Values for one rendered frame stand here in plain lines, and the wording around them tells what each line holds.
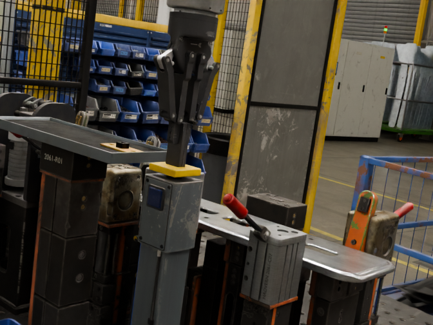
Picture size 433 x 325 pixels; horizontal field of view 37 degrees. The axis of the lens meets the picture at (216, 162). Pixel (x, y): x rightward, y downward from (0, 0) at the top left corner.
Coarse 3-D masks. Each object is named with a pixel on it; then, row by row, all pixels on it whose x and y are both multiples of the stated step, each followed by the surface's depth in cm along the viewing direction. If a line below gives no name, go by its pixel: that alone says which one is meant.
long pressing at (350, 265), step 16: (208, 208) 146; (224, 208) 148; (208, 224) 132; (224, 224) 134; (272, 224) 140; (240, 240) 126; (320, 240) 132; (304, 256) 118; (320, 256) 121; (336, 256) 122; (352, 256) 124; (368, 256) 125; (320, 272) 114; (336, 272) 112; (352, 272) 114; (368, 272) 116; (384, 272) 119
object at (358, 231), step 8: (368, 192) 133; (360, 200) 134; (368, 200) 132; (376, 200) 133; (360, 208) 133; (368, 208) 133; (360, 216) 134; (368, 216) 132; (352, 224) 134; (360, 224) 133; (368, 224) 133; (352, 232) 134; (360, 232) 133; (352, 240) 133; (360, 240) 133; (360, 248) 132
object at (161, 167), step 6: (150, 162) 103; (156, 162) 103; (162, 162) 104; (150, 168) 103; (156, 168) 102; (162, 168) 101; (168, 168) 100; (174, 168) 100; (180, 168) 101; (186, 168) 102; (192, 168) 102; (198, 168) 103; (168, 174) 100; (174, 174) 99; (180, 174) 100; (186, 174) 101; (192, 174) 102; (198, 174) 103
